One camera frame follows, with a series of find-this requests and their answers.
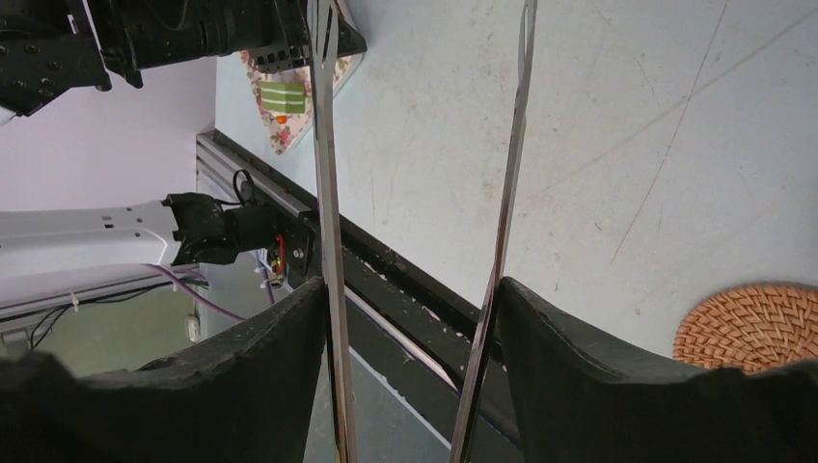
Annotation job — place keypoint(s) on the stainless steel serving tongs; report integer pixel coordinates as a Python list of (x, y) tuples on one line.
[(332, 192)]

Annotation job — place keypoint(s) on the green striped cake slice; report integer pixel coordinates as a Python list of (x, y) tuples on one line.
[(282, 97)]

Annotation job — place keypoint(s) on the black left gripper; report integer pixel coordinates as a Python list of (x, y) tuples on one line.
[(51, 46)]

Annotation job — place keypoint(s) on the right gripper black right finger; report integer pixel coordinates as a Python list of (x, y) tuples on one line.
[(581, 394)]

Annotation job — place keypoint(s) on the floral square tray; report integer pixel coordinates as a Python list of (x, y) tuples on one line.
[(292, 66)]

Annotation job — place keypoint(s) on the woven rattan coaster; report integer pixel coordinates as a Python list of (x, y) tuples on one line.
[(753, 327)]

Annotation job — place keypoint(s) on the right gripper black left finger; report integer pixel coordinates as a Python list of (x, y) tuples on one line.
[(244, 395)]

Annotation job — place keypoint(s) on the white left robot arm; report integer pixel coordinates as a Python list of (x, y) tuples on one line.
[(182, 229)]

